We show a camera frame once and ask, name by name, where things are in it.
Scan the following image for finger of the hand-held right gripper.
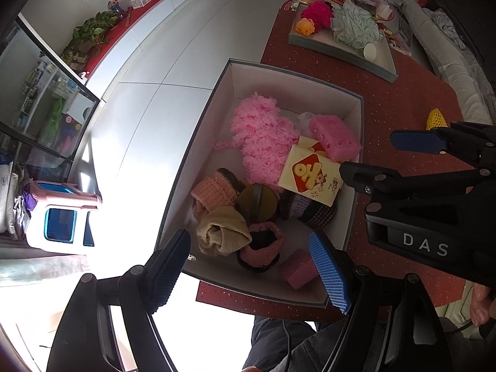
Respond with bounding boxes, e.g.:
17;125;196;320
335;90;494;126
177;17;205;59
391;121;496;167
339;161;485;202

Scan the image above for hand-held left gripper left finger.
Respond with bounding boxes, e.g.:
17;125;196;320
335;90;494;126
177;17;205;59
46;228;192;372

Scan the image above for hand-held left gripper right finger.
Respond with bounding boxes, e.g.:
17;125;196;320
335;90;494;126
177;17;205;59
309;230;454;372

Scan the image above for pink sponge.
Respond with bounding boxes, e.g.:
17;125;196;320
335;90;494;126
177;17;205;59
309;115;363;162
281;251;320;290

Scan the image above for cream tissue pack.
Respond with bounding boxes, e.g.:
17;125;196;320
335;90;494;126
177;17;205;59
278;144;343;207
296;135;328;159

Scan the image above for purple knitted bootie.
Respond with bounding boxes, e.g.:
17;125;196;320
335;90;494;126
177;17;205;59
279;191;337;229

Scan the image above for beige cloth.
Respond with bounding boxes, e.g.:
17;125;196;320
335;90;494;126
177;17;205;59
196;205;253;257

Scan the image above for pink knitted hat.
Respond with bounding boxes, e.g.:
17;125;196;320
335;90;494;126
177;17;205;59
236;221;285;273

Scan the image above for white cloth bundle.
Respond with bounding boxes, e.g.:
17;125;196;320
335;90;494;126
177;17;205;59
298;112;320;137

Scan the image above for peach knitted sock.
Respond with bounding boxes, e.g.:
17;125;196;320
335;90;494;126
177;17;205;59
191;168;246;219

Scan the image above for yellow round sponge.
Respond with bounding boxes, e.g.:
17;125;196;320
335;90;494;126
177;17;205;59
237;183;280;223

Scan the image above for pink fluffy scarf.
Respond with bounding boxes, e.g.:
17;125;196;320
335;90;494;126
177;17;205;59
214;92;301;184

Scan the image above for grey cardboard box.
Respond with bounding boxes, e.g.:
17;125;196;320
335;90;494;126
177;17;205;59
155;59;365;309

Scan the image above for person's right hand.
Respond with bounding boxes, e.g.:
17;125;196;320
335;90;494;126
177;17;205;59
469;283;496;328

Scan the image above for yellow foam net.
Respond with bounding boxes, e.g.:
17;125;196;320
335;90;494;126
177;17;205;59
425;108;448;131

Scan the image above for white sofa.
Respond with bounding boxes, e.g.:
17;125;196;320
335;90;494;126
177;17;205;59
403;0;496;125

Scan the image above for person's dark pants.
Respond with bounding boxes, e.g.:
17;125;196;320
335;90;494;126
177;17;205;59
242;316;322;372

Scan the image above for grey tray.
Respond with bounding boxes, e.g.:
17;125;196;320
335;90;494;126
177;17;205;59
288;6;399;83

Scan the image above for pale crumpled clothes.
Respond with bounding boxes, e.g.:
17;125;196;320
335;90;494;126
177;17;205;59
424;10;460;41

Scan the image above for pink plastic stool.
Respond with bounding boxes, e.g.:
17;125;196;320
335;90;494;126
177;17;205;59
27;180;103;256

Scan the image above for mint green fluffy scarf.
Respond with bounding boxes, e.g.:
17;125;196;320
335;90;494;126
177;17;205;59
331;0;384;51

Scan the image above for orange plush toy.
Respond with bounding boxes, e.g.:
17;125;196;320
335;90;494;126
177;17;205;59
296;18;316;37

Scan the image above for magenta fluffy scarf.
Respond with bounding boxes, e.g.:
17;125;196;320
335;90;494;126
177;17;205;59
301;0;334;29

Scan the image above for glass cabinet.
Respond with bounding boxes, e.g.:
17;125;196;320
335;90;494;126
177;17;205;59
0;13;101;163

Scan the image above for red low cabinet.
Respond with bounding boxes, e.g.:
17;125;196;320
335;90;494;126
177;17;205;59
77;0;214;82

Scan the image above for green potted plant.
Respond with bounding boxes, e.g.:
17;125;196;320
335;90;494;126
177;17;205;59
62;10;121;72

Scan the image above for black cable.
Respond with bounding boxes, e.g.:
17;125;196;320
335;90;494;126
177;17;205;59
281;320;295;372

